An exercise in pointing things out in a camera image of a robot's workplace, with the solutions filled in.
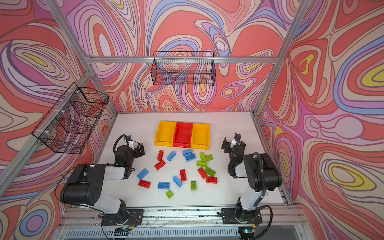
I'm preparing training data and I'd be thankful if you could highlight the red lego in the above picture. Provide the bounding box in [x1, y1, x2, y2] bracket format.
[206, 177, 218, 184]
[157, 150, 164, 162]
[138, 180, 152, 189]
[155, 160, 166, 171]
[198, 168, 208, 180]
[180, 170, 187, 182]

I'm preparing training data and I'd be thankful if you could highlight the green lego square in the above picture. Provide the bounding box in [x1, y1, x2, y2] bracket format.
[205, 155, 214, 162]

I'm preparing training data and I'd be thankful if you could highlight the green lego tall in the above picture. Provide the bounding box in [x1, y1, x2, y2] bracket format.
[200, 153, 207, 163]

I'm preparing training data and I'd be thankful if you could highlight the green lego side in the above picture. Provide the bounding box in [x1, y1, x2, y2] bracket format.
[197, 161, 208, 168]

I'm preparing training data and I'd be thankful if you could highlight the green lego small bottom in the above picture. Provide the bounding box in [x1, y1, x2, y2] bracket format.
[166, 190, 174, 199]

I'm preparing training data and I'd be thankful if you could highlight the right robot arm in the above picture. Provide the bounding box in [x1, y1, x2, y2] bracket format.
[218, 133, 282, 226]

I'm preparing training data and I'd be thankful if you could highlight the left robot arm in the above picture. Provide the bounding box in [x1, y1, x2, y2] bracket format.
[59, 135, 145, 226]

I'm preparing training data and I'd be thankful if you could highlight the left yellow bin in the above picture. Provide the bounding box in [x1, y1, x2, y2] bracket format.
[155, 121, 177, 147]

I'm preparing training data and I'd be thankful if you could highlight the yellow bin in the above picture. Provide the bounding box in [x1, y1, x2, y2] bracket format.
[155, 121, 177, 147]
[191, 123, 211, 150]

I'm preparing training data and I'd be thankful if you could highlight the right yellow bin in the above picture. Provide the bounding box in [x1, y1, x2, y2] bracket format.
[191, 123, 211, 150]

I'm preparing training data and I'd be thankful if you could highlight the blue lego bottom underside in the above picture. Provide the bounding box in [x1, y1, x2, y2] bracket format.
[158, 182, 170, 190]

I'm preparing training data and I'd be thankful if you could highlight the red middle bin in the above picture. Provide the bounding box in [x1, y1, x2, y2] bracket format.
[173, 122, 193, 149]

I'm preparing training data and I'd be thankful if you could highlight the blue lego studs up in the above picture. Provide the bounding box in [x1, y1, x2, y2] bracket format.
[183, 149, 193, 156]

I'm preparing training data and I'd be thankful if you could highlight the blue lego underside up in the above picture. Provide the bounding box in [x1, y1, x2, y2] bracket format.
[185, 154, 196, 162]

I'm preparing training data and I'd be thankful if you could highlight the blue lego bottom tilted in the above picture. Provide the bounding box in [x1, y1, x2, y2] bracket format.
[173, 176, 183, 188]

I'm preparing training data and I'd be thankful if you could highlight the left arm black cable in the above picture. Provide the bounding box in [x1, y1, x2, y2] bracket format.
[112, 134, 130, 164]

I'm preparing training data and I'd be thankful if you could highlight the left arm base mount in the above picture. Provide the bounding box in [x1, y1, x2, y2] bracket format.
[98, 209, 144, 240]

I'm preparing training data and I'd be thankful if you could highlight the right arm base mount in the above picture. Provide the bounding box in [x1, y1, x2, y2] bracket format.
[217, 208, 263, 226]

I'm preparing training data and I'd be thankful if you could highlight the left wire basket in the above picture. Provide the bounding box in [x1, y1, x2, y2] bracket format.
[32, 83, 109, 155]

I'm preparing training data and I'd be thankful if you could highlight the wire basket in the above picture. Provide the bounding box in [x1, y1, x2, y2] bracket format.
[151, 51, 217, 86]
[32, 83, 109, 155]

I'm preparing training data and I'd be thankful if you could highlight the back wire basket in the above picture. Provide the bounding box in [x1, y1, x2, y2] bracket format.
[151, 51, 217, 86]

